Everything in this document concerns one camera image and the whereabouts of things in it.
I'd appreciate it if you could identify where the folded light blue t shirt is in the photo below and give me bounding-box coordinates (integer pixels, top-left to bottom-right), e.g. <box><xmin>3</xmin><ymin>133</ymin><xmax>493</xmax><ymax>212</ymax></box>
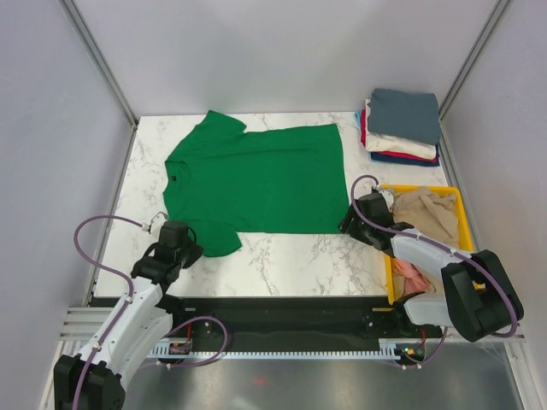
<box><xmin>354</xmin><ymin>112</ymin><xmax>362</xmax><ymax>128</ymax></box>

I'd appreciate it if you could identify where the folded cream t shirt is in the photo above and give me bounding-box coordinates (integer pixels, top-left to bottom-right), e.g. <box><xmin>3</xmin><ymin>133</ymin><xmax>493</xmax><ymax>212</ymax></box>
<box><xmin>364</xmin><ymin>98</ymin><xmax>438</xmax><ymax>160</ymax></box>

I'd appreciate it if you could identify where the pink t shirt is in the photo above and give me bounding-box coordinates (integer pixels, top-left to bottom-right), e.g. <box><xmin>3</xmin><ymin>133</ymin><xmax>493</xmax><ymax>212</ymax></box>
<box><xmin>392</xmin><ymin>259</ymin><xmax>430</xmax><ymax>295</ymax></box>

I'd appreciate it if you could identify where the beige t shirt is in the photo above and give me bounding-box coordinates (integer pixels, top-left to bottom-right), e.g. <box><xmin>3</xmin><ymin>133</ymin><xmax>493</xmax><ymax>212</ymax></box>
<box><xmin>388</xmin><ymin>187</ymin><xmax>460</xmax><ymax>299</ymax></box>

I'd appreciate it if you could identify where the white slotted cable duct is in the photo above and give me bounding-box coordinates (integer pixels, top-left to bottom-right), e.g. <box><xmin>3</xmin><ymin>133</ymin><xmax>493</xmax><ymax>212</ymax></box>
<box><xmin>146</xmin><ymin>339</ymin><xmax>425</xmax><ymax>361</ymax></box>

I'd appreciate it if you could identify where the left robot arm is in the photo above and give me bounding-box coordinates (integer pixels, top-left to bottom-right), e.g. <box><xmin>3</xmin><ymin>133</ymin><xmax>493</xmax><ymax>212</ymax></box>
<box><xmin>53</xmin><ymin>220</ymin><xmax>203</xmax><ymax>409</ymax></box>

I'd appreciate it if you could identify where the right aluminium frame post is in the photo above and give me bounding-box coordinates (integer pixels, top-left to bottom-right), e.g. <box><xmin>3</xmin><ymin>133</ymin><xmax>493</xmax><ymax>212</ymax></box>
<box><xmin>439</xmin><ymin>0</ymin><xmax>513</xmax><ymax>121</ymax></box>

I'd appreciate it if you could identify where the aluminium frame post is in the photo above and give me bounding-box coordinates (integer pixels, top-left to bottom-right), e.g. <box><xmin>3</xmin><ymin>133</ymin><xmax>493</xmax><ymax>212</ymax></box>
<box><xmin>59</xmin><ymin>0</ymin><xmax>140</xmax><ymax>128</ymax></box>
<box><xmin>439</xmin><ymin>0</ymin><xmax>513</xmax><ymax>121</ymax></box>

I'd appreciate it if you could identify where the left aluminium frame post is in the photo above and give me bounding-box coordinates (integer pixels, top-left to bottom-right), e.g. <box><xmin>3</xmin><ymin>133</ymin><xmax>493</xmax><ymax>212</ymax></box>
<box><xmin>59</xmin><ymin>0</ymin><xmax>140</xmax><ymax>128</ymax></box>

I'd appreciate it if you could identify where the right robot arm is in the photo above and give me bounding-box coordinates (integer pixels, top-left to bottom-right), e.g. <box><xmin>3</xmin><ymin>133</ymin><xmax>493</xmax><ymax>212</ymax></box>
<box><xmin>338</xmin><ymin>187</ymin><xmax>524</xmax><ymax>342</ymax></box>

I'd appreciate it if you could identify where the folded navy t shirt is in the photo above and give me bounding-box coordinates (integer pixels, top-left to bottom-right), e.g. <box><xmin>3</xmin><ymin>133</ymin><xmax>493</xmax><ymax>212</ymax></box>
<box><xmin>369</xmin><ymin>146</ymin><xmax>440</xmax><ymax>167</ymax></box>

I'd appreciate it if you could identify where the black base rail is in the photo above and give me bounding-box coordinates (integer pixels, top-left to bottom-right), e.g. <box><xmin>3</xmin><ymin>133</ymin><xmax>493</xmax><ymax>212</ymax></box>
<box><xmin>174</xmin><ymin>296</ymin><xmax>442</xmax><ymax>352</ymax></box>

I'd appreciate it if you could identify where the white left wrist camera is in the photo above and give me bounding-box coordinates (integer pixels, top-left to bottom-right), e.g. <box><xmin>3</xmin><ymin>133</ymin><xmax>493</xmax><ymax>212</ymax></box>
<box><xmin>141</xmin><ymin>211</ymin><xmax>168</xmax><ymax>234</ymax></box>

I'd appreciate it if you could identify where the yellow plastic bin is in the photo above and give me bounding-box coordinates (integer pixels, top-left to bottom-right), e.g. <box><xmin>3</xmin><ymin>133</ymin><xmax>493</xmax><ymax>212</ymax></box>
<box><xmin>382</xmin><ymin>184</ymin><xmax>474</xmax><ymax>302</ymax></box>

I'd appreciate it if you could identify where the folded red t shirt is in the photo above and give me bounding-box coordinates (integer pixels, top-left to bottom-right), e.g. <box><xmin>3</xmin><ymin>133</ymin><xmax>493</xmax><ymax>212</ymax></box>
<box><xmin>360</xmin><ymin>108</ymin><xmax>440</xmax><ymax>164</ymax></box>

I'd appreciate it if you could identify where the green t shirt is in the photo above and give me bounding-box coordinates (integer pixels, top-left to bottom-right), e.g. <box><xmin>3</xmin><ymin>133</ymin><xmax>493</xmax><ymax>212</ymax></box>
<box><xmin>163</xmin><ymin>111</ymin><xmax>349</xmax><ymax>257</ymax></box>

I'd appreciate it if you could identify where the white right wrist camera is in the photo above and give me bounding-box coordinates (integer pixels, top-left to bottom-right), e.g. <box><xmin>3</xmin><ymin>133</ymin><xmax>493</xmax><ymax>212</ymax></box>
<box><xmin>379</xmin><ymin>189</ymin><xmax>394</xmax><ymax>210</ymax></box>

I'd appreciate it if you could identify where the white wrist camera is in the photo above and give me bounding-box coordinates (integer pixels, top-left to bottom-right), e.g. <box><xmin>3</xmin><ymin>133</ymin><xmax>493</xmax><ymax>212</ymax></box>
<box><xmin>141</xmin><ymin>211</ymin><xmax>168</xmax><ymax>234</ymax></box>
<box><xmin>379</xmin><ymin>189</ymin><xmax>394</xmax><ymax>210</ymax></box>

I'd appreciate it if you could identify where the aluminium extrusion rail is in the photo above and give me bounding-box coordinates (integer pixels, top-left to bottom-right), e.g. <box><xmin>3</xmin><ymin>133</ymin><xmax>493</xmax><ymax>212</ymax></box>
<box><xmin>59</xmin><ymin>307</ymin><xmax>113</xmax><ymax>342</ymax></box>

